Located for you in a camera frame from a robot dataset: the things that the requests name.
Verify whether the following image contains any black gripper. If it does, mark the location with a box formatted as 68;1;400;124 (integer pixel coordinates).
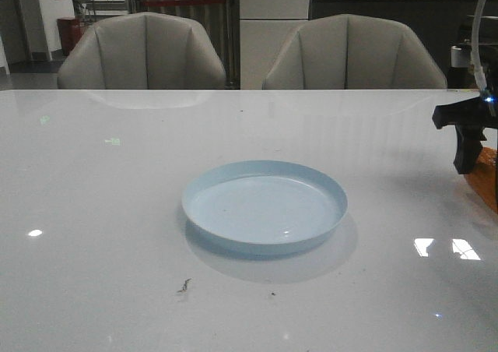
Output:
432;97;497;174

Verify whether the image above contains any orange corn cob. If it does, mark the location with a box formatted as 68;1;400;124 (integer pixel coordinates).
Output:
464;147;497;213

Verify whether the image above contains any light blue round plate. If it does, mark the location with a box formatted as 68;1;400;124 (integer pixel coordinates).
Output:
181;160;348;256

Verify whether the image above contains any dark counter with white top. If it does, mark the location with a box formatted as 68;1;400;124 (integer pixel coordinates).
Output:
309;0;478;88

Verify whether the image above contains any right beige upholstered chair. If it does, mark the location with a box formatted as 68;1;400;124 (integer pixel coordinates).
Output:
262;14;447;90

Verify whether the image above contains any beige upholstered chair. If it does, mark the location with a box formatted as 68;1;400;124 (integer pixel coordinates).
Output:
262;14;447;90
57;12;226;90

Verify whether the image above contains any white refrigerator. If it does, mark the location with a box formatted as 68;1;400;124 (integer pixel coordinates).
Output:
239;0;310;90

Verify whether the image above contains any red barrier belt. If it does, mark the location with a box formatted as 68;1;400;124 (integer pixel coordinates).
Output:
139;0;231;7

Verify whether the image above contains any left beige upholstered chair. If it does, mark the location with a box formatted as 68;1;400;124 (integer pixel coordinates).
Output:
57;12;226;90

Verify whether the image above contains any red trash bin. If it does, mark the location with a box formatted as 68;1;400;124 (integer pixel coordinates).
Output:
57;17;84;56

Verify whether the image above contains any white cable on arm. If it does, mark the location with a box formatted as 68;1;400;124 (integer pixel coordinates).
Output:
470;0;498;96

